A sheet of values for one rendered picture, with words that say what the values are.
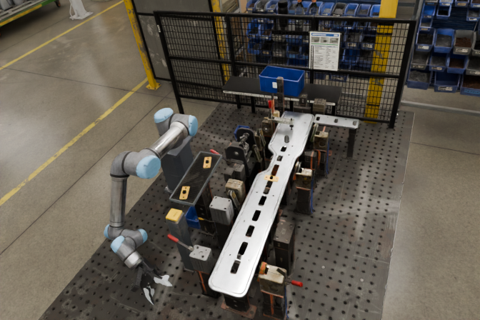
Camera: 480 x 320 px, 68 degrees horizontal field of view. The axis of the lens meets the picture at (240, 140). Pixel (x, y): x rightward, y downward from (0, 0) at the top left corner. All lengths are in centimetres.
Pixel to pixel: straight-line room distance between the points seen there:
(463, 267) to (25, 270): 339
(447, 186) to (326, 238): 171
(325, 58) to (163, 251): 170
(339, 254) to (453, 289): 111
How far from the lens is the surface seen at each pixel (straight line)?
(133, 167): 179
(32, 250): 368
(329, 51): 267
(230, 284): 171
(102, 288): 226
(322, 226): 223
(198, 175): 193
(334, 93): 270
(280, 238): 178
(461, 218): 343
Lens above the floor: 249
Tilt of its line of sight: 40 degrees down
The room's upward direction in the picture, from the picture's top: 8 degrees counter-clockwise
